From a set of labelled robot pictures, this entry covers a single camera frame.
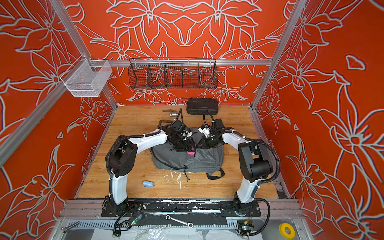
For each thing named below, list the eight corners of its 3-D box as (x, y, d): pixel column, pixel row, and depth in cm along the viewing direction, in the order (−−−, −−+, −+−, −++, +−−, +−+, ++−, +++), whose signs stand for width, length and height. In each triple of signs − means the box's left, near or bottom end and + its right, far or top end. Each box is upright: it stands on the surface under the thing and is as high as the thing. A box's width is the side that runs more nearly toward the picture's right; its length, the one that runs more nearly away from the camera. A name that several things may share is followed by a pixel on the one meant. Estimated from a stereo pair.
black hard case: (186, 115, 115) (186, 110, 110) (187, 103, 124) (186, 97, 119) (218, 115, 115) (219, 110, 110) (216, 102, 124) (217, 97, 119)
